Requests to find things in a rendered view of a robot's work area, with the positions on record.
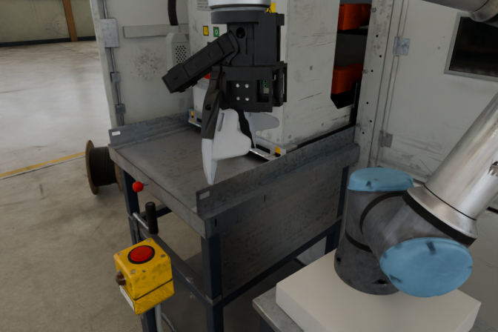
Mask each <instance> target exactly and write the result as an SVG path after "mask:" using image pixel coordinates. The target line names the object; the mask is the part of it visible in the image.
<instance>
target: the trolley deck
mask: <svg viewBox="0 0 498 332"><path fill-rule="evenodd" d="M201 131H202V129H201V128H200V127H196V128H193V129H190V130H186V131H182V132H180V133H174V134H172V135H169V136H164V137H161V138H158V139H154V140H150V141H147V142H142V143H140V144H137V145H132V146H129V147H124V148H122V149H118V150H114V149H113V148H112V147H111V145H110V143H109V144H108V149H109V153H110V158H111V159H112V160H113V161H114V162H115V163H116V164H117V165H118V166H119V167H121V168H122V169H123V170H125V171H126V172H127V173H128V174H129V175H131V176H132V177H133V178H134V179H135V180H136V181H140V182H142V183H145V182H148V185H145V186H144V187H145V188H146V189H147V190H148V191H149V192H151V193H152V194H153V195H154V196H155V197H156V198H157V199H158V200H160V201H161V202H162V203H163V204H164V205H166V206H167V207H168V208H169V209H171V210H172V211H173V212H174V213H175V214H176V215H177V216H178V217H180V218H181V219H182V220H183V221H184V222H186V223H187V224H188V225H190V226H191V227H192V228H193V229H194V230H195V231H196V232H197V233H198V234H200V235H201V236H202V237H203V238H204V239H209V238H210V237H212V236H215V235H216V234H218V233H220V232H222V231H224V230H226V229H228V228H230V227H232V226H233V225H235V224H237V223H239V222H241V221H243V220H245V219H247V218H249V217H250V216H252V215H254V214H256V213H258V212H260V211H262V210H264V209H265V208H268V207H270V206H271V205H274V204H276V203H277V202H280V201H282V200H283V199H285V198H287V197H289V196H291V195H293V194H295V193H297V192H298V191H300V190H302V189H304V188H306V187H308V186H310V185H312V184H314V183H315V182H318V181H319V180H321V179H324V178H325V177H327V176H329V175H331V174H332V173H335V172H337V171H338V170H341V169H343V168H344V167H347V166H348V165H350V164H352V163H354V162H356V161H358V156H359V146H356V145H351V146H349V147H347V148H344V149H342V150H340V151H338V152H336V153H333V154H331V155H329V156H327V157H325V158H323V159H320V160H319V161H317V162H314V163H312V164H310V165H308V166H306V167H304V168H301V169H299V170H297V171H295V172H293V173H290V174H288V175H287V176H284V177H282V178H280V179H277V180H276V181H274V182H271V183H269V184H267V185H265V186H263V187H261V188H258V189H256V190H254V191H252V192H250V193H247V194H245V195H244V196H241V197H239V198H237V199H234V200H233V201H231V202H228V203H226V204H224V205H222V206H220V207H218V208H215V209H213V210H211V211H209V212H207V213H204V214H202V215H201V216H197V215H196V214H195V213H194V212H193V211H192V210H190V208H192V207H194V206H196V194H195V191H197V190H199V189H202V188H204V187H207V186H209V184H208V182H207V179H206V176H205V171H204V167H203V159H202V137H201ZM268 161H270V160H268V159H266V158H264V157H262V156H259V155H257V154H255V153H253V152H251V151H249V152H248V153H247V154H245V155H244V156H236V157H232V158H228V159H220V160H217V170H216V177H215V181H214V183H216V182H219V181H222V180H223V179H226V178H228V177H231V176H234V175H236V174H238V173H241V172H243V171H245V170H248V169H251V168H252V167H255V166H257V165H260V164H263V163H265V162H268Z"/></svg>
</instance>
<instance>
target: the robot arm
mask: <svg viewBox="0 0 498 332"><path fill-rule="evenodd" d="M422 1H427V2H430V3H434V4H439V5H442V6H446V7H451V8H454V9H458V10H463V11H466V12H468V15H469V16H470V18H471V19H473V20H474V21H478V22H482V23H485V24H489V25H492V26H495V27H498V0H422ZM270 6H271V0H208V7H209V8H210V9H211V10H213V11H214V12H212V13H210V14H211V24H226V25H227V32H226V33H224V34H222V35H221V36H220V37H219V38H217V39H215V40H214V41H212V42H211V43H210V44H208V45H207V46H205V47H204V48H202V49H201V50H200V51H199V52H197V53H195V54H194V55H192V56H191V57H190V58H189V59H187V60H186V61H184V62H182V63H179V64H177V65H176V66H174V67H172V68H171V69H169V71H168V72H167V74H166V75H164V76H163V77H162V80H163V82H164V83H165V85H166V87H167V88H168V90H169V91H170V93H175V92H179V93H182V92H185V91H186V90H189V89H191V88H192V87H193V86H195V85H196V84H198V80H200V79H202V78H203V77H205V76H206V75H207V74H209V73H210V78H209V85H208V89H207V92H206V94H205V99H204V103H203V108H202V131H201V137H202V159H203V167H204V171H205V176H206V179H207V183H208V184H209V185H214V181H215V177H216V170H217V160H220V159H228V158H232V157H236V156H244V155H245V154H247V153H248V152H249V150H250V148H254V149H255V148H256V131H259V130H267V129H271V128H276V127H278V126H279V120H278V118H276V117H275V116H272V115H270V114H267V113H272V112H273V107H280V106H282V105H283V102H287V87H288V63H284V61H280V58H281V26H285V14H283V13H280V14H279V13H270V12H266V9H268V8H269V7H270ZM283 74H284V93H283ZM233 109H234V110H233ZM265 112H267V113H265ZM238 122H239V125H240V130H241V132H242V133H241V132H239V130H238ZM497 197H498V92H497V94H496V95H495V96H494V97H493V98H492V100H491V101H490V102H489V103H488V105H487V106H486V107H485V109H484V110H483V111H482V112H481V113H480V115H479V116H478V117H477V119H476V120H475V121H474V123H473V124H472V125H471V126H470V127H469V128H468V130H467V131H466V132H465V134H464V135H463V136H462V138H461V139H460V140H459V141H458V142H457V144H456V145H455V146H454V148H453V149H452V150H451V152H450V153H449V154H448V155H447V156H446V157H445V159H444V160H443V161H442V163H441V164H440V165H439V167H438V168H437V169H436V170H435V171H434V173H433V174H432V175H431V177H430V178H429V179H428V181H427V182H426V183H425V184H424V185H422V186H418V187H414V180H413V178H412V177H411V176H410V175H409V174H407V173H405V172H403V171H401V170H395V169H391V168H386V167H367V168H362V169H359V170H357V171H354V172H353V173H352V174H351V177H350V181H349V185H348V203H347V212H346V221H345V234H344V236H343V237H342V240H341V242H340V243H339V246H338V248H337V249H336V252H335V255H334V269H335V271H336V273H337V275H338V276H339V278H340V279H341V280H342V281H343V282H344V283H346V284H347V285H349V286H350V287H352V288H354V289H356V290H358V291H361V292H363V293H368V294H373V295H389V294H392V293H396V292H398V291H402V292H403V293H406V294H408V295H411V296H416V297H432V296H441V295H443V294H446V293H449V292H451V291H453V290H455V289H457V288H458V287H459V286H460V285H462V284H463V283H464V282H465V281H466V280H467V279H468V277H469V276H470V275H471V271H472V269H473V268H472V267H471V266H472V264H473V259H472V257H471V253H470V251H469V250H468V248H469V247H470V246H471V245H472V243H473V242H474V241H475V240H476V239H477V237H478V236H479V234H478V230H477V220H478V218H479V217H480V216H481V215H482V214H483V213H484V212H485V210H486V209H487V208H488V207H489V206H490V205H491V203H492V202H493V201H494V200H495V199H496V198H497Z"/></svg>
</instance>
